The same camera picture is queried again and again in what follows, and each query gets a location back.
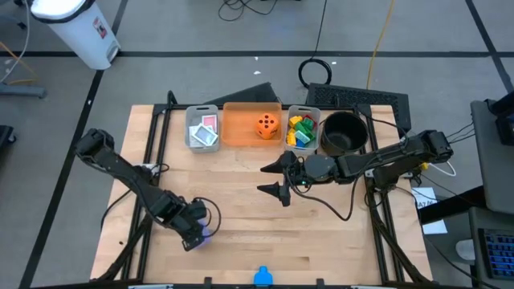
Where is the white playing card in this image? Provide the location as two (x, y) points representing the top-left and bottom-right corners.
(191, 124), (220, 148)

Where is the white floor cable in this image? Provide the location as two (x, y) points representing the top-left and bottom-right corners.
(0, 0), (31, 85)

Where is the white printed paper sheet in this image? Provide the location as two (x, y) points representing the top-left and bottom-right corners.
(411, 186), (439, 210)

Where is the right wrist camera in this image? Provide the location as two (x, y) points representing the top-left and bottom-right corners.
(279, 185), (292, 208)

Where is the orange plastic bin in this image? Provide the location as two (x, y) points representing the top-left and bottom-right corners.
(222, 101), (284, 148)

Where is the black wedge-shaped panel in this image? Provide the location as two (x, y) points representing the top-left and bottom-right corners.
(203, 82), (282, 106)

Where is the black cable tangle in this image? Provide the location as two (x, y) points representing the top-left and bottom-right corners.
(218, 0), (279, 22)

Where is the keyboard with coloured keys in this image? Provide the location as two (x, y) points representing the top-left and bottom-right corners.
(477, 227), (514, 280)

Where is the blue bottle-shaped toy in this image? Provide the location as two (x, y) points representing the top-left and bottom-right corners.
(253, 265), (274, 287)

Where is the black desk bar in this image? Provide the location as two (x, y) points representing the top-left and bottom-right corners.
(417, 184), (487, 226)

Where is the grey metal base bar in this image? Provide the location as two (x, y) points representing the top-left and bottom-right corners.
(0, 82), (47, 100)

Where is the light grey plastic bin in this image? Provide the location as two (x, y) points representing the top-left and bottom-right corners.
(283, 104), (322, 157)
(184, 104), (221, 154)

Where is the orange foam die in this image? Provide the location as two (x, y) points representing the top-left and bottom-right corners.
(255, 113), (281, 140)

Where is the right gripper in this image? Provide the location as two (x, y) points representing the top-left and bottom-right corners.
(256, 150), (308, 199)

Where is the pink-backed playing card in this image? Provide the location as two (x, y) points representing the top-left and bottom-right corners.
(202, 114), (219, 133)

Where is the plain white paper sheet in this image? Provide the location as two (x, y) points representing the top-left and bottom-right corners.
(421, 218), (448, 236)

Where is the black aluminium table frame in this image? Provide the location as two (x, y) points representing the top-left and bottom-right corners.
(96, 103), (433, 289)

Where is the black caster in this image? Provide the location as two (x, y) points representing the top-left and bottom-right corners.
(0, 124), (17, 156)

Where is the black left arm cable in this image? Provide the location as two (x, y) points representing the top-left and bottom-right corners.
(192, 196), (222, 238)

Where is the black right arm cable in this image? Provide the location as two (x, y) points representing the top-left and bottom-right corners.
(287, 176), (361, 222)

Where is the black bucket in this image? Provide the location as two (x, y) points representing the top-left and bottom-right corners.
(320, 111), (369, 157)

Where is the black perforated floor mat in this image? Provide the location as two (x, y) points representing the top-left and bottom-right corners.
(305, 82), (413, 136)

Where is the black coiled cable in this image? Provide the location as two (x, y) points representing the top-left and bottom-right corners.
(297, 0), (333, 89)

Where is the white computer mouse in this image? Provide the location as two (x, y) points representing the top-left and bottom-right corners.
(455, 238), (477, 261)

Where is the white trash bin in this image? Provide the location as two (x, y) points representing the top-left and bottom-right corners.
(30, 0), (121, 71)

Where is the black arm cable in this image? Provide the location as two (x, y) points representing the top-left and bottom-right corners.
(192, 196), (222, 238)
(287, 176), (361, 222)

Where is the black desk device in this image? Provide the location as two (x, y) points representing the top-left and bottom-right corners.
(484, 90), (514, 146)

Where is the yellow cable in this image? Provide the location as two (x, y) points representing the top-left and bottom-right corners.
(365, 0), (397, 90)

